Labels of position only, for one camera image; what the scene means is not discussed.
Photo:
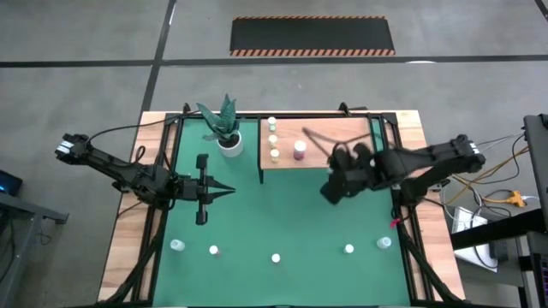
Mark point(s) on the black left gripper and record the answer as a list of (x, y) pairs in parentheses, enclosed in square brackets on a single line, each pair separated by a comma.
[(201, 188)]

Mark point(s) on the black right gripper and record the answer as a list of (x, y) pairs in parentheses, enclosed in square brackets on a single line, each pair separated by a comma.
[(357, 169)]

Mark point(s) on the pink Pepto bottle white cap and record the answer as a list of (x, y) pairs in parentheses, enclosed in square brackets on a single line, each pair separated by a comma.
[(299, 149)]

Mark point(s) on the pale blue-green pill bottle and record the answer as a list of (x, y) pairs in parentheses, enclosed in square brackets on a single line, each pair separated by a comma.
[(272, 124)]

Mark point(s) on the orange pill bottle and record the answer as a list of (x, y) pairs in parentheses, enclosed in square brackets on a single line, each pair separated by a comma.
[(276, 258)]

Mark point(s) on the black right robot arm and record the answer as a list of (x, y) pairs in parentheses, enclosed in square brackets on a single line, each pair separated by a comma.
[(428, 160)]

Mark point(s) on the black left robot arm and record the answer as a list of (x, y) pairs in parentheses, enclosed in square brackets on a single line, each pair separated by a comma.
[(128, 173)]

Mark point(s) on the white-capped pill bottle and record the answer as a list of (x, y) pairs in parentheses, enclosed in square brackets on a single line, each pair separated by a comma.
[(349, 248)]

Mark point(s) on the pink translucent pill bottle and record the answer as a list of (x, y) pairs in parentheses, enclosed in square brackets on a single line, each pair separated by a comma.
[(214, 250)]

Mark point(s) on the red tag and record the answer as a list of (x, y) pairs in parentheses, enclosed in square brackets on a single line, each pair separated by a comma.
[(394, 222)]

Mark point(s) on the snake plant in white pot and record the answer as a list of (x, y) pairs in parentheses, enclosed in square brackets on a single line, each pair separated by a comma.
[(222, 122)]

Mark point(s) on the white box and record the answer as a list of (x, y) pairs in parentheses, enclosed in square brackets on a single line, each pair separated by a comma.
[(468, 233)]

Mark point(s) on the black mat with orange stripes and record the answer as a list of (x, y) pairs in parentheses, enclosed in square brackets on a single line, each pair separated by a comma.
[(312, 36)]

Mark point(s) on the black desk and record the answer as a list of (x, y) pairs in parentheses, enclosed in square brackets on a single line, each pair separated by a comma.
[(496, 229)]

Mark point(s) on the yellow power adaptor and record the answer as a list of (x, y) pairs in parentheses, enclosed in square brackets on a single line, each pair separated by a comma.
[(516, 198)]

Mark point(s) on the grey metal table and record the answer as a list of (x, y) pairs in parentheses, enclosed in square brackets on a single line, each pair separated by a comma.
[(25, 222)]

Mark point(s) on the computer monitor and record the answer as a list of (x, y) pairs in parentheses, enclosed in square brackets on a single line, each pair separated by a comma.
[(537, 158)]

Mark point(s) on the black aluminium rig frame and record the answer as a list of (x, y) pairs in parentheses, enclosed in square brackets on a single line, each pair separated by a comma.
[(299, 114)]

